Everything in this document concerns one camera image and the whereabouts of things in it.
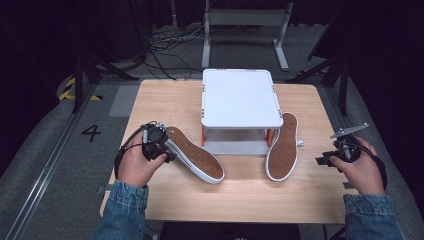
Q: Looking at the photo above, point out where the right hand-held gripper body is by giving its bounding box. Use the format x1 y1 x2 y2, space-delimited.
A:
329 122 370 164

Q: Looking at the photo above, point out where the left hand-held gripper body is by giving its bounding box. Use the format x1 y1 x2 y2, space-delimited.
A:
141 121 175 162

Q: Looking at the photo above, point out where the black canvas sneaker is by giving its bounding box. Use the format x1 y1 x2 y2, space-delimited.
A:
164 125 226 185
264 111 305 183

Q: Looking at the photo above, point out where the white shoe rack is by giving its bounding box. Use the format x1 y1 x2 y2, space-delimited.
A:
200 68 285 157

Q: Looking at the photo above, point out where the person's right hand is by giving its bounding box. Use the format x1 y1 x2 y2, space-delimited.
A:
329 136 386 196

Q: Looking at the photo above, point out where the person's left hand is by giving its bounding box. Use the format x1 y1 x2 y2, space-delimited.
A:
117 132 168 189

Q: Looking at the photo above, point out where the black tripod stand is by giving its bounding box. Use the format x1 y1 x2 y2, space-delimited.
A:
285 49 352 117
71 49 140 114

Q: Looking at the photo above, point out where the yellow black floor tape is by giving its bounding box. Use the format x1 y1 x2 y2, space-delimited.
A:
58 76 103 102

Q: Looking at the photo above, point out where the grey metal stand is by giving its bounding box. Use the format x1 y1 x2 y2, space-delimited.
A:
201 0 295 72

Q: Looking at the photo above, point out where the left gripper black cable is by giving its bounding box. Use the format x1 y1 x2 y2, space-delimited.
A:
113 123 148 180

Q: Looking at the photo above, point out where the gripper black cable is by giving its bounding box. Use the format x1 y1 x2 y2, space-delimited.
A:
113 123 148 180
346 142 389 192

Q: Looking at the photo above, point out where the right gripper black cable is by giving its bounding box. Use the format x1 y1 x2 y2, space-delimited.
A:
346 142 389 192

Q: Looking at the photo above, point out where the black hanging cable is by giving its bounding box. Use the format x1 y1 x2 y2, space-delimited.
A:
327 225 347 240

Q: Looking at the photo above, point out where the tangle of floor cables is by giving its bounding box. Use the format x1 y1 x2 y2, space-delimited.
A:
145 23 208 81

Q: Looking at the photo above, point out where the metal floor rail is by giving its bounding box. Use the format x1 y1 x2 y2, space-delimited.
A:
3 83 98 240

